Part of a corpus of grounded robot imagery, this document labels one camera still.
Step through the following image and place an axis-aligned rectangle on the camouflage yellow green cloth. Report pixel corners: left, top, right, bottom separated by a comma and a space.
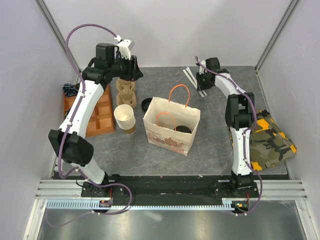
225, 108, 297, 176

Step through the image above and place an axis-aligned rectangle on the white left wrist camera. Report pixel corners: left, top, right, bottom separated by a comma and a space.
114, 35, 135, 60

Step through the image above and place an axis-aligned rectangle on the blue patterned rolled sock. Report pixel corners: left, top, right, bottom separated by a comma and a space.
62, 83, 80, 98

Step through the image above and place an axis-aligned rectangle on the white paper takeout bag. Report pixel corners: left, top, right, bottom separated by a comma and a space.
143, 84, 201, 156

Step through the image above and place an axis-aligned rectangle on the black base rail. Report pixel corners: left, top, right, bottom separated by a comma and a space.
81, 174, 259, 201

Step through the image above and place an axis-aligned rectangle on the stack of paper cups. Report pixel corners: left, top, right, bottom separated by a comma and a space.
114, 104, 136, 135

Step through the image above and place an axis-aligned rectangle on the black plastic cup lid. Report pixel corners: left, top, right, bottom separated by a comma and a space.
174, 125, 192, 134

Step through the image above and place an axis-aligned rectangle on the grey slotted cable duct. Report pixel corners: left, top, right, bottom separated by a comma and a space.
46, 199, 236, 211

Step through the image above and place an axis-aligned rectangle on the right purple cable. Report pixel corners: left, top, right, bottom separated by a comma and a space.
194, 55, 263, 217

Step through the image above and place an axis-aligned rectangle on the cardboard cup carrier tray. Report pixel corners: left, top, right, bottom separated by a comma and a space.
116, 78, 137, 109

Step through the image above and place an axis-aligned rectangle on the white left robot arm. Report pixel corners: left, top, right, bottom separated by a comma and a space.
48, 39, 143, 197

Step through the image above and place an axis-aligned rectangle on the orange compartment organizer tray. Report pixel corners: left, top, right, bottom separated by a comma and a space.
59, 80, 116, 138

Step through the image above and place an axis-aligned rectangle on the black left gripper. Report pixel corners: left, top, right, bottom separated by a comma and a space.
108, 53, 143, 82

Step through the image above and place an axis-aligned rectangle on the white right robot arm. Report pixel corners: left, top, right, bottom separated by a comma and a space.
195, 56, 257, 197

